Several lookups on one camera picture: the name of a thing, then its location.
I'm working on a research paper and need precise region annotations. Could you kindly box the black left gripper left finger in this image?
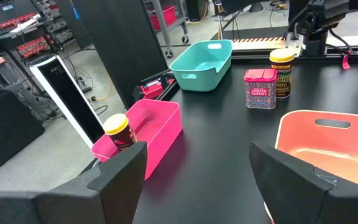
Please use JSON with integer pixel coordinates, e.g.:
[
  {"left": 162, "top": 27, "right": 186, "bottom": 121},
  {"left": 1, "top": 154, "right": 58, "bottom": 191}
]
[{"left": 0, "top": 141, "right": 148, "bottom": 224}]

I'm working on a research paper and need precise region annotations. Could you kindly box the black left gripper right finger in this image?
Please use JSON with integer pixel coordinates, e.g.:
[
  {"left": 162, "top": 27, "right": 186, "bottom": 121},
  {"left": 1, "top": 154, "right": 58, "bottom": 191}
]
[{"left": 249, "top": 141, "right": 358, "bottom": 224}]

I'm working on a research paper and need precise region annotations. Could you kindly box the yellow-lid chili logo jar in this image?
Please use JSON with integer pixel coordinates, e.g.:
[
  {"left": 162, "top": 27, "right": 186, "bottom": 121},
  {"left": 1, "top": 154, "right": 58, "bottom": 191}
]
[{"left": 103, "top": 113, "right": 138, "bottom": 152}]

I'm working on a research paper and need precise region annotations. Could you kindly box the red-lid smoked paprika tin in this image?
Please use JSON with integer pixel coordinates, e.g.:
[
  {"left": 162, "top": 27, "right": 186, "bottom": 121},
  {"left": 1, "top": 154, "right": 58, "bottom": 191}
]
[{"left": 244, "top": 68, "right": 278, "bottom": 110}]

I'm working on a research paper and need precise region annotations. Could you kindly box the yellow-lid crunchy onion jar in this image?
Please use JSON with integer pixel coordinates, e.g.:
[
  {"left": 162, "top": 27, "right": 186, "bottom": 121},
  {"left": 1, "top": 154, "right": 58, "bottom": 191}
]
[{"left": 268, "top": 48, "right": 296, "bottom": 99}]

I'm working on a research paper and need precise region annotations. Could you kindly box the orange plastic bin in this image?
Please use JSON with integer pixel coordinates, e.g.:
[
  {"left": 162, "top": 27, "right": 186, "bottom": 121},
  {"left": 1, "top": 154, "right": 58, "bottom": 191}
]
[{"left": 263, "top": 110, "right": 358, "bottom": 224}]

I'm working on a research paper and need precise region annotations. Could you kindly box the large black case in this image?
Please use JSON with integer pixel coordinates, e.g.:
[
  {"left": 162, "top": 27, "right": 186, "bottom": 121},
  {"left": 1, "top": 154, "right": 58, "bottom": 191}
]
[{"left": 0, "top": 89, "right": 46, "bottom": 170}]

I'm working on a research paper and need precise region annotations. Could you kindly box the white and black tower fan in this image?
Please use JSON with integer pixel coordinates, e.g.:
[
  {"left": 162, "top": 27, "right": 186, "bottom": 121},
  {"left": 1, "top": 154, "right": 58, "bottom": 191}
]
[{"left": 29, "top": 54, "right": 106, "bottom": 150}]

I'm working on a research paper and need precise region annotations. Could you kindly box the pink plastic bin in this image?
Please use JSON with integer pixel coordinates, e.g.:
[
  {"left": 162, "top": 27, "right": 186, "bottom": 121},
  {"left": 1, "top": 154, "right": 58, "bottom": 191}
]
[{"left": 91, "top": 98, "right": 183, "bottom": 180}]

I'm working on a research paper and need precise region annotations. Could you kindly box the red hanging tag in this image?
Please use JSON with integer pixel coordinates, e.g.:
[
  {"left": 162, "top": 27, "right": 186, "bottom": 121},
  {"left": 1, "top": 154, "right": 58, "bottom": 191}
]
[{"left": 341, "top": 53, "right": 352, "bottom": 70}]

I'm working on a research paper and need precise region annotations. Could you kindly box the teal plastic bin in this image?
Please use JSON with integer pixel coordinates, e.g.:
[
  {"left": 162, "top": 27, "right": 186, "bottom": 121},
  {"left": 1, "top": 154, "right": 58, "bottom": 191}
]
[{"left": 169, "top": 39, "right": 233, "bottom": 93}]

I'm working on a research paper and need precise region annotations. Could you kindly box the shelf rack with red bins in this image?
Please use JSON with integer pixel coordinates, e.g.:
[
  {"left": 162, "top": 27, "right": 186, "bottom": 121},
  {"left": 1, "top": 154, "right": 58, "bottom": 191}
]
[{"left": 0, "top": 0, "right": 74, "bottom": 62}]

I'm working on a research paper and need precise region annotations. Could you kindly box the black partition panel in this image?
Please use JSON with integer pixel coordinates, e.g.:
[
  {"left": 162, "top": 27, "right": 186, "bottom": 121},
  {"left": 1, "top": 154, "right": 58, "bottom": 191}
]
[{"left": 72, "top": 0, "right": 170, "bottom": 109}]

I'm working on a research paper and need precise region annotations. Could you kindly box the yellow black hazard strip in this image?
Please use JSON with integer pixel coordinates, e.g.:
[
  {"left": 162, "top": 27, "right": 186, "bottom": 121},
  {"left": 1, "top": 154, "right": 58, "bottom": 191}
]
[{"left": 231, "top": 36, "right": 287, "bottom": 44}]

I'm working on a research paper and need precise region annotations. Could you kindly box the wooden top metal workbench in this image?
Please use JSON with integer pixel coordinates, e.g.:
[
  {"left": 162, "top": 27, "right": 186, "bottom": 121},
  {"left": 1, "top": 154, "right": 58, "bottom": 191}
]
[{"left": 144, "top": 0, "right": 190, "bottom": 59}]

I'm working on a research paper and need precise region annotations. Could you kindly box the red storage bin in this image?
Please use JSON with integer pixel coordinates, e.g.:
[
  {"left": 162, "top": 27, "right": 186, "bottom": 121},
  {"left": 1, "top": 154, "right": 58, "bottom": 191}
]
[{"left": 149, "top": 5, "right": 177, "bottom": 32}]

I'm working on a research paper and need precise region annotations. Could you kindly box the yellow floor cable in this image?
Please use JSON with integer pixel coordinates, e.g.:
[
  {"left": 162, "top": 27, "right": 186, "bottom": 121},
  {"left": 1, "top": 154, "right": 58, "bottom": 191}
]
[{"left": 90, "top": 82, "right": 114, "bottom": 102}]

